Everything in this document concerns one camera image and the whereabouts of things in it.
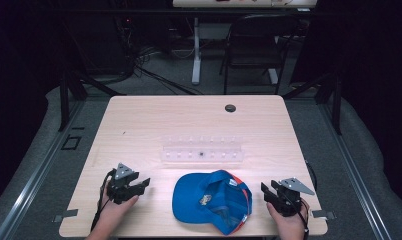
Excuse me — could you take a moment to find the white desk with metal legs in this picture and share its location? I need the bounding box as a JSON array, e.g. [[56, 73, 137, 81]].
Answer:
[[171, 0, 319, 86]]

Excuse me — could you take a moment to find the grey metal table bracket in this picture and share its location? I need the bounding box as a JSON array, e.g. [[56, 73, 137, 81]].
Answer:
[[52, 208, 80, 224], [311, 209, 337, 221]]

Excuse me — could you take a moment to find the blue baseball cap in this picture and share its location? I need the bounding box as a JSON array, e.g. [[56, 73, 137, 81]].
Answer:
[[171, 169, 254, 237]]

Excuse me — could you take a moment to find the hand-held gripper black cable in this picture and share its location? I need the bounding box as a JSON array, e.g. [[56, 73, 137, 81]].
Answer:
[[90, 168, 118, 232], [287, 191, 311, 240]]

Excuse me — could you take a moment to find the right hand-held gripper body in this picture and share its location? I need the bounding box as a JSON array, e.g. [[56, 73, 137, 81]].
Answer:
[[271, 177, 316, 218]]

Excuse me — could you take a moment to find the right hand-held gripper black cable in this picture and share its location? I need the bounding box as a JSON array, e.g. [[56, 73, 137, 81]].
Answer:
[[287, 191, 311, 240]]

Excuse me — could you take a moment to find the bundle of black floor cables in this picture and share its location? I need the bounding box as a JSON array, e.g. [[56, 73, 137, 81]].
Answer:
[[114, 15, 198, 97]]

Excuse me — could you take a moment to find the aluminium floor rail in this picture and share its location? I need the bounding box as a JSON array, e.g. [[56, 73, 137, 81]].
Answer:
[[0, 99, 87, 240], [317, 99, 394, 240]]

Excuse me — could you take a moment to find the person's right hand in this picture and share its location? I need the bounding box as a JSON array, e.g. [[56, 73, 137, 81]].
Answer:
[[266, 197, 311, 240]]

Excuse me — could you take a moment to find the black folding chair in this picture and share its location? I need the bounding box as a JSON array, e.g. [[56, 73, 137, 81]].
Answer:
[[219, 13, 302, 96]]

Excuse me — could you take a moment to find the black metal stand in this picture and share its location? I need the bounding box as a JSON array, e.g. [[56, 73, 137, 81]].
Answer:
[[282, 70, 343, 136], [57, 64, 127, 132]]

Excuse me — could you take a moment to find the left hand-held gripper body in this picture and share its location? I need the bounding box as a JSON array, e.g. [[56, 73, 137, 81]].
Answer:
[[106, 162, 140, 205]]

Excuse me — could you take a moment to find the left hand-held gripper black cable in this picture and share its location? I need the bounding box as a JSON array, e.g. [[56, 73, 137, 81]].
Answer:
[[90, 168, 118, 232]]

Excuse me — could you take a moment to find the clear acrylic peg rack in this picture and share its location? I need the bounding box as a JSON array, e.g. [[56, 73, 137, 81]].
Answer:
[[160, 134, 245, 165]]

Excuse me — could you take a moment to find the person's left hand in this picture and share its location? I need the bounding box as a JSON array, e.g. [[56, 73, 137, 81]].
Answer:
[[96, 184, 140, 236]]

